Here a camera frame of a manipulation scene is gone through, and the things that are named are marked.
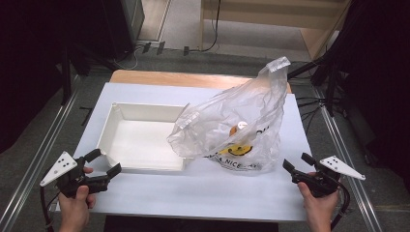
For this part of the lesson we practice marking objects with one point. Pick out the light wooden frame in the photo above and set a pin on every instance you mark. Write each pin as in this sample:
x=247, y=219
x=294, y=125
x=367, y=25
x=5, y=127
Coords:
x=274, y=17

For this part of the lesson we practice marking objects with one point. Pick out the person's right hand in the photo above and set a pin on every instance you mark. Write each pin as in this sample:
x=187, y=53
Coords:
x=319, y=208

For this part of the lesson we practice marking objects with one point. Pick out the white rectangular tray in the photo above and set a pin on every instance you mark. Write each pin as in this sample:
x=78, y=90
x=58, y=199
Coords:
x=141, y=141

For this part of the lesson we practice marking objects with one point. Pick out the person's left hand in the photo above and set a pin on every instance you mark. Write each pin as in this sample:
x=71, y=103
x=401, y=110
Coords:
x=75, y=209

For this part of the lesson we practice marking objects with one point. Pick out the orange bottle with white cap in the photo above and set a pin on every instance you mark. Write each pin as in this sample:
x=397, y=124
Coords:
x=234, y=130

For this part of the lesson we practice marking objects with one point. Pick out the metal floor rail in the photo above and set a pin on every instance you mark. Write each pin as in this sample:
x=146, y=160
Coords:
x=38, y=158
x=348, y=167

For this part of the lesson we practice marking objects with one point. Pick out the white board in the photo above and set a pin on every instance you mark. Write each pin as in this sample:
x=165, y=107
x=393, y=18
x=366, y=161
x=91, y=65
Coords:
x=180, y=196

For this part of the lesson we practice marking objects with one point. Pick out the black curtain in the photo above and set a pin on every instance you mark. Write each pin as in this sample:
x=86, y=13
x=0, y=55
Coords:
x=25, y=64
x=380, y=80

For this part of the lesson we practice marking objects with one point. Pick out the black stand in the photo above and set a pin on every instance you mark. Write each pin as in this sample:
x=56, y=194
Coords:
x=66, y=77

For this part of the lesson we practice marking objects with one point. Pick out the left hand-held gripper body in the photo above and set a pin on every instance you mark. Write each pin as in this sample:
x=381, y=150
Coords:
x=59, y=167

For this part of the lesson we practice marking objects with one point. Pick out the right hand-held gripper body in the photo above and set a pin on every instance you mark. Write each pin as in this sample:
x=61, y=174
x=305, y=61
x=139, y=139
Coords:
x=322, y=185

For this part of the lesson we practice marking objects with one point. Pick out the dark cabinet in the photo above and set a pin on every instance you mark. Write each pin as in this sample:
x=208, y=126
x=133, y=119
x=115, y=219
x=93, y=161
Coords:
x=124, y=25

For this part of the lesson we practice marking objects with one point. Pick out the wooden table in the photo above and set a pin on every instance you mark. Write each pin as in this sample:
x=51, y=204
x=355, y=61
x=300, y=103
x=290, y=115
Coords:
x=167, y=79

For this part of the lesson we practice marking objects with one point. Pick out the clear plastic bag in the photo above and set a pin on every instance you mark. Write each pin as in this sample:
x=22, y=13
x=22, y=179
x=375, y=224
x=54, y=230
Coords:
x=232, y=109

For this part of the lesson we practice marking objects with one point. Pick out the black tripod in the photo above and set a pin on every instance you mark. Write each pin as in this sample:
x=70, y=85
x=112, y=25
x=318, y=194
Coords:
x=330, y=83

